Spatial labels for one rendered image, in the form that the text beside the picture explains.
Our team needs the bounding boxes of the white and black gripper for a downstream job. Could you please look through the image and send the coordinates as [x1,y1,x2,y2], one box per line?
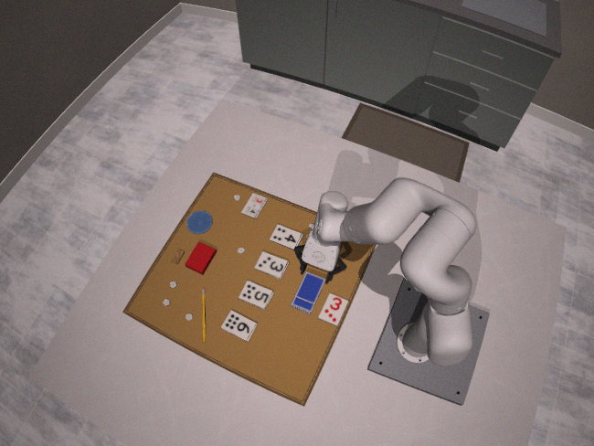
[293,232,347,284]

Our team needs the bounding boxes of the brown square mat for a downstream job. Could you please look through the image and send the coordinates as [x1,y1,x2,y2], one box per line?
[128,176,372,401]
[123,173,376,406]

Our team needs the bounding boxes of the red rectangular box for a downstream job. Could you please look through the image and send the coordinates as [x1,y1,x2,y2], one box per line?
[186,242,217,275]

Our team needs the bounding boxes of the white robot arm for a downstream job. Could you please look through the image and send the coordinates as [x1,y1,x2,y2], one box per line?
[309,177,476,366]

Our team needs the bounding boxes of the blue round disc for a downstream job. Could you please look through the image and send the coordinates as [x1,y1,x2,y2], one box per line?
[186,211,212,234]

